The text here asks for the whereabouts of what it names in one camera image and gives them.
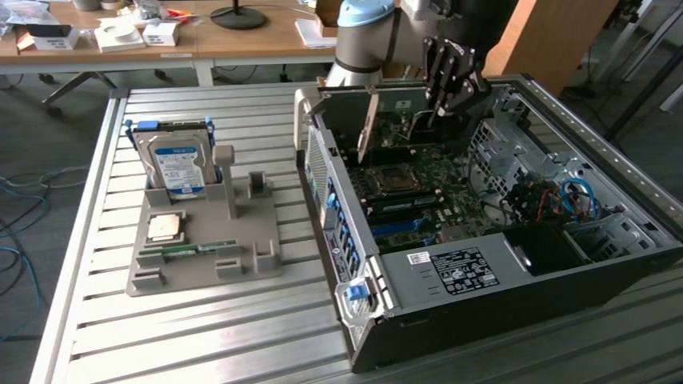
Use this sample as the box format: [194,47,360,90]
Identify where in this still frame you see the wooden desk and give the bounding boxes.
[0,0,428,87]

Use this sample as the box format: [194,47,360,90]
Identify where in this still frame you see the open black PC case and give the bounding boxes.
[292,74,683,375]

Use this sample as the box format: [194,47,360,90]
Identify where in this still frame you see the installed black RAM stick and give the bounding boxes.
[379,198,435,214]

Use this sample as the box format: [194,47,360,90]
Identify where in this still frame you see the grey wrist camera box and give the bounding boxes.
[399,0,468,21]

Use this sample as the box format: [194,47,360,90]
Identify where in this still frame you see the hard disk with blue caddy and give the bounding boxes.
[123,116,219,201]

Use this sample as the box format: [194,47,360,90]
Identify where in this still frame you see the silver CPU chip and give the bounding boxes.
[147,214,183,243]

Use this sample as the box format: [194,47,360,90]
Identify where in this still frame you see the flat white box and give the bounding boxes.
[94,23,147,54]

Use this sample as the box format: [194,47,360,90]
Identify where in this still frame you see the blue floor cable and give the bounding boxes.
[0,246,44,341]

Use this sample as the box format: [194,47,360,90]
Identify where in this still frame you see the white paper stack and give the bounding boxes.
[295,18,339,50]

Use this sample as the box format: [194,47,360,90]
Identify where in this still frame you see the graphics card with metal bracket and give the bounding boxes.
[355,82,447,166]

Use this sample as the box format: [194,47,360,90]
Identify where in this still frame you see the green RAM stick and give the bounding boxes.
[139,238,239,258]

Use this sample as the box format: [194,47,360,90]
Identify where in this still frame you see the small white labelled box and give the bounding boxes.
[142,22,180,47]

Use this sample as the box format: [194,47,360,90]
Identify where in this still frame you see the black lamp base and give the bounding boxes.
[210,0,270,31]

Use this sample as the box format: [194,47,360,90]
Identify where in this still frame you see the white tape roll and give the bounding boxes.
[102,24,138,40]

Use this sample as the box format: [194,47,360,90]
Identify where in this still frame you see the CPU socket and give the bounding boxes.
[372,166,423,197]

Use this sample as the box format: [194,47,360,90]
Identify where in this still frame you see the red wire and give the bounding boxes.
[537,187,562,221]

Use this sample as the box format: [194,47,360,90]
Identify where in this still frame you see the black floor cable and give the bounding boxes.
[0,187,52,281]

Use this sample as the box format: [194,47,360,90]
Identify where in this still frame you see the silver drive cage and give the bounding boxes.
[468,90,583,209]

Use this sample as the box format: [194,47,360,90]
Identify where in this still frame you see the silver disk bay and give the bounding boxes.
[559,211,661,267]

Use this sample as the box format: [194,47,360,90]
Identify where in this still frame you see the wooden cabinet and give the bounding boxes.
[483,0,621,97]

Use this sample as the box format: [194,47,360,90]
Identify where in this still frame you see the white floor cable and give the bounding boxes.
[0,166,90,190]

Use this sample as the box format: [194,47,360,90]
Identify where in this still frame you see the blue expansion slot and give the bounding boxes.
[371,218,428,238]

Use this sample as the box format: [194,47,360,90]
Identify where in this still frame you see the blue wire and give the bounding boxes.
[561,178,602,222]

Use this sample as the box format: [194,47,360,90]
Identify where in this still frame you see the white box with black lid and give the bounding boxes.
[24,24,82,51]

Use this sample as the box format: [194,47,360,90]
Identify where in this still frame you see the green motherboard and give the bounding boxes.
[344,131,514,255]

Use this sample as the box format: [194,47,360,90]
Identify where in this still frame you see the grey parts rack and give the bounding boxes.
[126,144,286,299]

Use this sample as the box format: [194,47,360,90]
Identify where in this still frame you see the brown cardboard box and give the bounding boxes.
[314,0,343,28]

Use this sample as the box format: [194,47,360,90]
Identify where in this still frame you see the grey power supply unit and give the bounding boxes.
[379,234,535,317]

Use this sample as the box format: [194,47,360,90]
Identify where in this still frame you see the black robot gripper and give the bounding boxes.
[423,0,522,117]

